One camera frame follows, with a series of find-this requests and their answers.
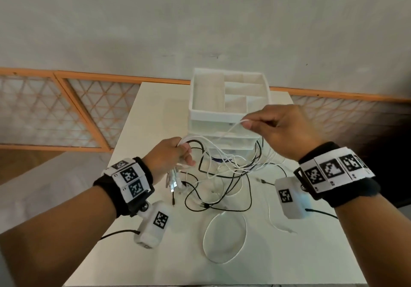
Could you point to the person's left hand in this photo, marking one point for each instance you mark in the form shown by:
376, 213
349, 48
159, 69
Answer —
165, 158

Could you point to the person's right hand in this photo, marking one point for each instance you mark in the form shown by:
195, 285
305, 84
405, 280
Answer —
292, 132

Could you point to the person's left fingers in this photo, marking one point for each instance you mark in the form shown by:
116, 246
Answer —
187, 156

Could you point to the person's right thumb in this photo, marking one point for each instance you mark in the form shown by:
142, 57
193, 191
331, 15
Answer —
264, 129

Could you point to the person's right forearm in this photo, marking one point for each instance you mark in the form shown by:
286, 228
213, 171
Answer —
379, 241

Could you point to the person's left forearm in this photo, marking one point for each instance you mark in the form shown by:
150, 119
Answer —
54, 235

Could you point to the white drawer organizer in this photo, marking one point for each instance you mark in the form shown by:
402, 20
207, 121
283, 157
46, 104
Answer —
208, 100

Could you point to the black left wristband with markers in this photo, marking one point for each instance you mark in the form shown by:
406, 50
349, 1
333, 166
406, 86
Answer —
130, 180

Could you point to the black wristband with markers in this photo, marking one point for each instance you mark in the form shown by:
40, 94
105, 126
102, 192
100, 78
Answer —
334, 171
130, 180

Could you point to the black right wristband with markers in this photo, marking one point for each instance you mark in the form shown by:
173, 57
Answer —
334, 171

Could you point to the orange lattice partition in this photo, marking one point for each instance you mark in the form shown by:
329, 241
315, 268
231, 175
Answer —
80, 103

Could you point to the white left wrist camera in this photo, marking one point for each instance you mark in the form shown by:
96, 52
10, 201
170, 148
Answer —
154, 222

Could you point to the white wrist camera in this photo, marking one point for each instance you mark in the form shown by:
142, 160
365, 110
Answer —
290, 198
154, 222

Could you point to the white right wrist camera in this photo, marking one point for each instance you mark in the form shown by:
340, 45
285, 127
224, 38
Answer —
290, 198

